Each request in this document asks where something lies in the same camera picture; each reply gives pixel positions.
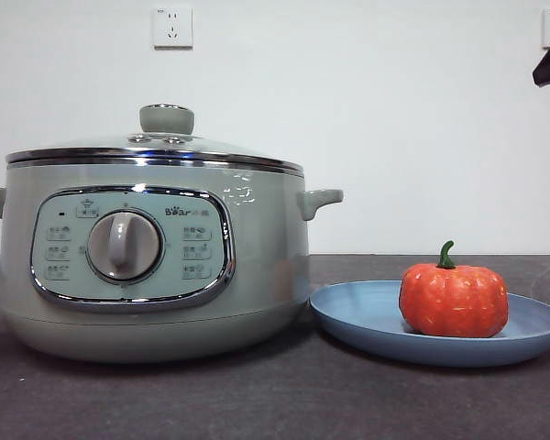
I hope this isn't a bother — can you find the orange pumpkin with green stem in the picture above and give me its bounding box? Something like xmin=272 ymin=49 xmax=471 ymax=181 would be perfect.
xmin=398 ymin=240 xmax=510 ymax=339

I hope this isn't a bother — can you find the glass lid with green knob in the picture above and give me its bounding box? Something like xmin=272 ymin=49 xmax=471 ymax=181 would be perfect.
xmin=5 ymin=104 xmax=306 ymax=176

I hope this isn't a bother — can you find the blue plate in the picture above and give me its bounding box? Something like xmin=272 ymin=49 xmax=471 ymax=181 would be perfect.
xmin=308 ymin=280 xmax=550 ymax=368

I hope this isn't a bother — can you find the pale green electric steamer pot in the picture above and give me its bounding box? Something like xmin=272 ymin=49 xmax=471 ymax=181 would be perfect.
xmin=0 ymin=164 xmax=345 ymax=366

